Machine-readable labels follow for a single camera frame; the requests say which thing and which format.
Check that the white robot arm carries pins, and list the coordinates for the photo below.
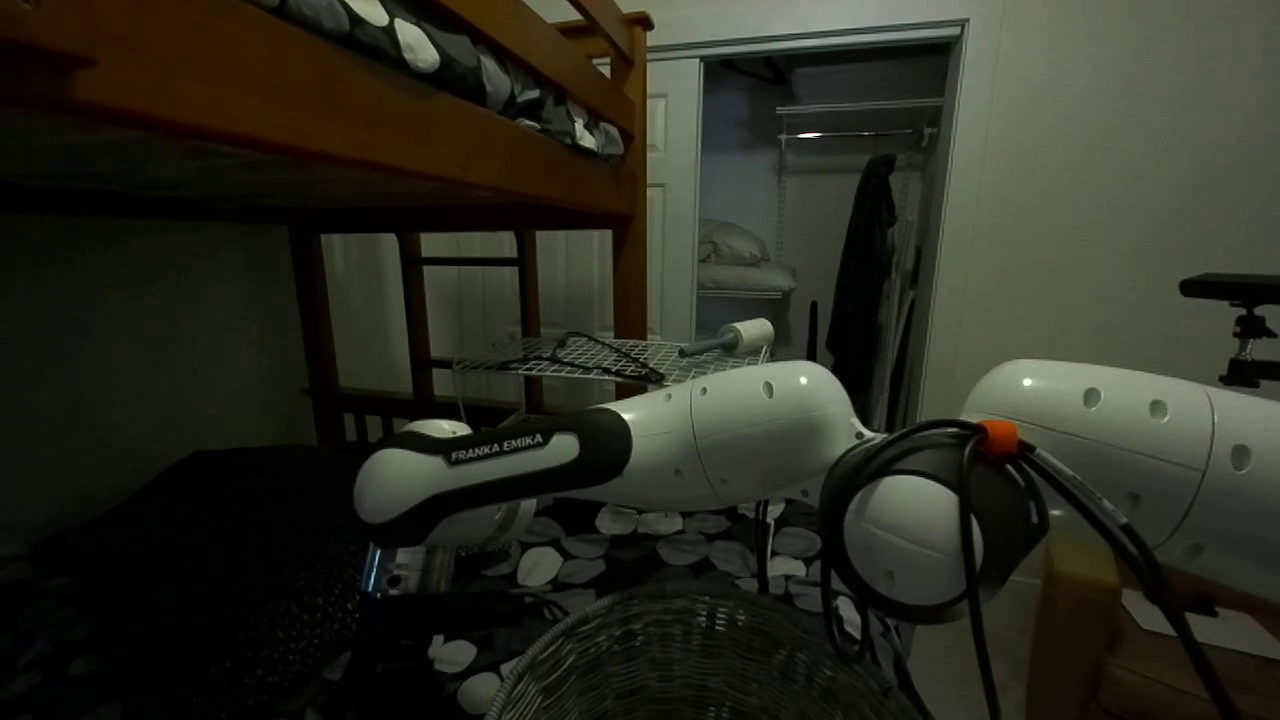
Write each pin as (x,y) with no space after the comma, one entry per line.
(918,516)

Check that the white lint roller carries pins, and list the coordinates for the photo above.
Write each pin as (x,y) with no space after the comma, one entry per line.
(742,338)

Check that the folded white bedding stack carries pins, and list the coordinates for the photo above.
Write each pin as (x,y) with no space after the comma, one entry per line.
(737,263)

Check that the dark hanging coat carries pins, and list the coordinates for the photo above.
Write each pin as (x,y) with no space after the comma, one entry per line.
(855,334)

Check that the woven wicker laundry basket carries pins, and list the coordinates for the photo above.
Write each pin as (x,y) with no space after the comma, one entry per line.
(693,652)

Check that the closet shelf with rod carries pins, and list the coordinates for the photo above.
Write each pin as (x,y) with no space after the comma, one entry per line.
(911,121)

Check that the upper spotted mattress bedding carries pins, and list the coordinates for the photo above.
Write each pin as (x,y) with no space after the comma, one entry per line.
(458,65)

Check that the lower spotted bed cover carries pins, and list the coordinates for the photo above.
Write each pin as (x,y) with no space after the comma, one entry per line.
(237,586)

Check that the tan leather armchair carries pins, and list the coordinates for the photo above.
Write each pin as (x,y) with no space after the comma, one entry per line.
(1092,660)

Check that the white paper on armchair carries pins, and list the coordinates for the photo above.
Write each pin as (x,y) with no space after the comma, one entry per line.
(1219,630)

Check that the white wire two-tier rack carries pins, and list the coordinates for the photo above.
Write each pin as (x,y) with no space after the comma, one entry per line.
(567,541)

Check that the white closet door frame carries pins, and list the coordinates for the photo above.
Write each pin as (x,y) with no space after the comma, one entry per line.
(715,159)

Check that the wooden bunk bed frame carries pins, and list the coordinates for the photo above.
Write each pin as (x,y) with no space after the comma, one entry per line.
(225,110)

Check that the black camera on tripod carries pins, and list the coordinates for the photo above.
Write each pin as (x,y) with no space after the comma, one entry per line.
(1250,298)

